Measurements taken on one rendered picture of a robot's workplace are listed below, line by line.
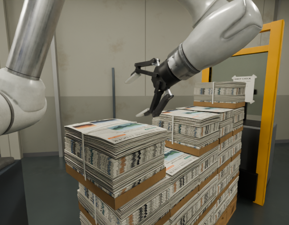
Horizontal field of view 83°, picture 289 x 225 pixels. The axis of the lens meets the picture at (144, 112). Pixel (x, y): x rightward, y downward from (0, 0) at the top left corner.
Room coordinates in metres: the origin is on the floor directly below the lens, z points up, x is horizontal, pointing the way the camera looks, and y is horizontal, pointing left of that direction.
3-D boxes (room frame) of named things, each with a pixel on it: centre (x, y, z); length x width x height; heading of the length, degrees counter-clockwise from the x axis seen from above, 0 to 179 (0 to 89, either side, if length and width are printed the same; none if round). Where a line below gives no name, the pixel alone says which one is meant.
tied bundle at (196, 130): (1.14, -0.29, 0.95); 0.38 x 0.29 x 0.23; 44
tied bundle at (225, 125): (1.35, -0.50, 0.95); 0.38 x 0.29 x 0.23; 46
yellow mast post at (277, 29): (1.64, -1.25, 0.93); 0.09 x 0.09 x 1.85; 45
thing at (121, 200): (0.64, 0.06, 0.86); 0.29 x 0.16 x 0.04; 138
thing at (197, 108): (1.35, -0.50, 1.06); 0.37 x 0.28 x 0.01; 46
